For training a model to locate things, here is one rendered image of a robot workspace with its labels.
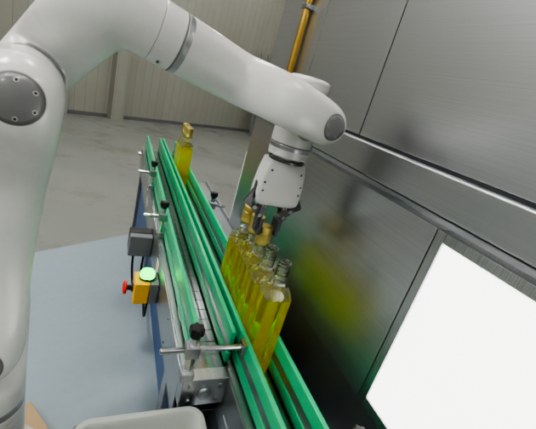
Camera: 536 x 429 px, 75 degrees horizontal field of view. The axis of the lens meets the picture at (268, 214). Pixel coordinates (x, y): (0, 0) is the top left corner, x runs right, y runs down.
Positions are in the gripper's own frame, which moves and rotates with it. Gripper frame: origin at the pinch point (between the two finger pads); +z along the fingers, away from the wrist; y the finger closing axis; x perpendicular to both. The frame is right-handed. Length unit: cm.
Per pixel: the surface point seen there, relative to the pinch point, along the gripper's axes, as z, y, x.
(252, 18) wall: -193, -274, -1026
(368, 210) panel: -11.8, -12.3, 14.9
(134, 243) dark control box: 35, 22, -53
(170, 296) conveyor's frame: 28.5, 14.8, -12.3
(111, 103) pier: 97, 54, -797
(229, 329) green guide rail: 20.9, 6.0, 9.3
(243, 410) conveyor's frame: 28.6, 4.6, 22.5
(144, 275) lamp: 31.8, 20.4, -26.9
